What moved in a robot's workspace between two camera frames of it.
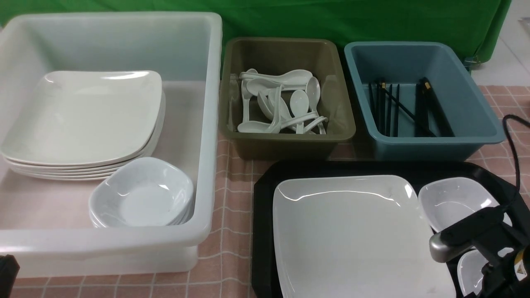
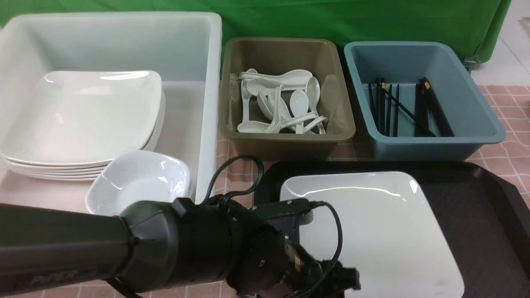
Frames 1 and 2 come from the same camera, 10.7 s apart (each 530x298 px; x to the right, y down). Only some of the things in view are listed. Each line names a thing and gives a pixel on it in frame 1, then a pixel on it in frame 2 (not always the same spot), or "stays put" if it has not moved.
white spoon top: x=295 y=76 stays put
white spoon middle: x=299 y=105 stays put
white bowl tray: x=446 y=202 to x=138 y=176
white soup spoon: x=275 y=128 stays put
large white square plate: x=353 y=236 stays put
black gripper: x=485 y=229 to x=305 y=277
